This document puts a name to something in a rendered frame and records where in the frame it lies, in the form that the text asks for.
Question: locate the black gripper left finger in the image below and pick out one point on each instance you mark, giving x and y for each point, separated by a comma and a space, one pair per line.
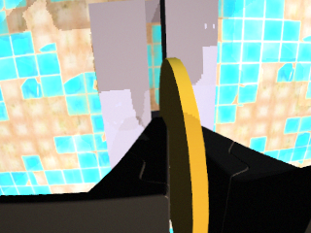
133, 198

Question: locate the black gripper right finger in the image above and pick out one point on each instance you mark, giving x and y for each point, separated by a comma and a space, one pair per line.
250, 192

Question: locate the thin gold coin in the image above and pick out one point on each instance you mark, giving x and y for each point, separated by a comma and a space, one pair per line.
189, 200

